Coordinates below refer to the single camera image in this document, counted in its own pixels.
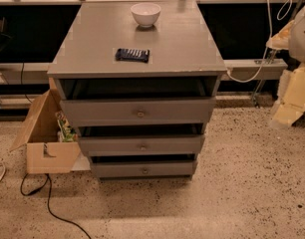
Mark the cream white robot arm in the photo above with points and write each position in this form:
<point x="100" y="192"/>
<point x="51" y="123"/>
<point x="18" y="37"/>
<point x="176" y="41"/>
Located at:
<point x="291" y="37"/>

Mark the grey bottom drawer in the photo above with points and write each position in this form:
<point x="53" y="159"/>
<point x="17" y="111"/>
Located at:
<point x="146" y="169"/>

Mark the white ceramic bowl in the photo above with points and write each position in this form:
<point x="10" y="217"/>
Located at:
<point x="145" y="14"/>

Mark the grey drawer cabinet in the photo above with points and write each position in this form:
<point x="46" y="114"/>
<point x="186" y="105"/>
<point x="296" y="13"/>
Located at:
<point x="184" y="63"/>

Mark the open cardboard box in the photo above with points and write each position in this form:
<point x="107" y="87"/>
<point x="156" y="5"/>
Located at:
<point x="39" y="133"/>

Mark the grey top drawer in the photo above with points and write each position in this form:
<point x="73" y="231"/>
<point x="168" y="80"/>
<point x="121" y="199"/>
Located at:
<point x="131" y="112"/>

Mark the grey drawer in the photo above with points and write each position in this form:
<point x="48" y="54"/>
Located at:
<point x="146" y="169"/>
<point x="131" y="112"/>
<point x="114" y="146"/>

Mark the green printed snack bag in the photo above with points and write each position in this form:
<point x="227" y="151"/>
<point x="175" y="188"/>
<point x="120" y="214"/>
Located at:
<point x="66" y="133"/>

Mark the grey middle drawer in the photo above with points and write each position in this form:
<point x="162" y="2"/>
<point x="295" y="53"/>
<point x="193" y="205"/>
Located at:
<point x="114" y="146"/>

